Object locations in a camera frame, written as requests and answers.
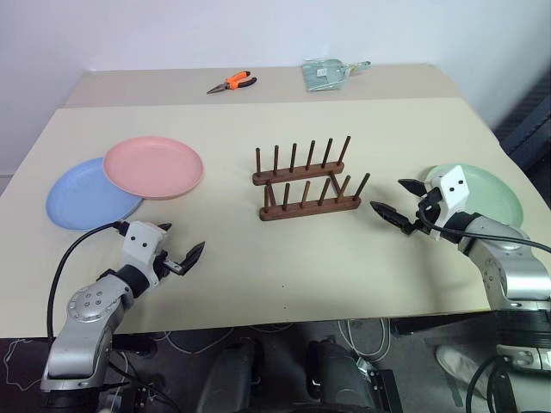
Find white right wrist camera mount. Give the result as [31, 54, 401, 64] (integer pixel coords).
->
[423, 166, 471, 240]

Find orange handled pliers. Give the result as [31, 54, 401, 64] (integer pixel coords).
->
[206, 71, 259, 96]

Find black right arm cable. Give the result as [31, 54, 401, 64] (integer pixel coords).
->
[414, 205, 551, 256]

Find dark ribbed furniture piece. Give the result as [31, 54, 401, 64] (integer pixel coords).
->
[493, 64, 551, 170]

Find green plate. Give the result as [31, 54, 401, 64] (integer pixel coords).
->
[424, 162, 525, 229]

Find thin white thread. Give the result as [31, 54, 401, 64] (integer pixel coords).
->
[1, 338, 36, 389]

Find pink plate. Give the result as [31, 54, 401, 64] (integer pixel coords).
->
[102, 135, 204, 201]

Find white floor cable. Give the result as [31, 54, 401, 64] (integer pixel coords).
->
[162, 325, 236, 359]
[337, 317, 393, 363]

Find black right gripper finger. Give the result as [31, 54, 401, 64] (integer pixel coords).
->
[397, 178, 428, 199]
[369, 200, 408, 229]

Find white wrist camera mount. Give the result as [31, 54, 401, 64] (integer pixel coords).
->
[120, 220, 171, 288]
[423, 166, 471, 240]

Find white shoe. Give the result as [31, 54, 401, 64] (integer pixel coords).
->
[435, 345, 486, 406]

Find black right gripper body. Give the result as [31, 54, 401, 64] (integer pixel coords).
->
[397, 187, 445, 237]

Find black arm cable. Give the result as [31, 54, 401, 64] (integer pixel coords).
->
[46, 220, 131, 341]
[414, 205, 551, 256]

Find black table frame bar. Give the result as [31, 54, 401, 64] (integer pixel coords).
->
[388, 312, 497, 337]

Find blue plate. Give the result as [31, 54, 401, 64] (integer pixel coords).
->
[45, 156, 145, 232]

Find pale green dustpan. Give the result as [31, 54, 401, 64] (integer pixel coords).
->
[300, 57, 373, 93]

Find dark rounded robot leg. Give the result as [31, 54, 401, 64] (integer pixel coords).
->
[196, 338, 269, 413]
[306, 336, 402, 413]

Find wooden dish rack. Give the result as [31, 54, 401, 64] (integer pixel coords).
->
[251, 134, 372, 223]

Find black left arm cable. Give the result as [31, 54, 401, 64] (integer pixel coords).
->
[46, 220, 131, 341]

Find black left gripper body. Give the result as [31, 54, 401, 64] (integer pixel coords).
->
[150, 249, 183, 281]

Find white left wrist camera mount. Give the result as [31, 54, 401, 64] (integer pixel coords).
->
[120, 220, 171, 288]

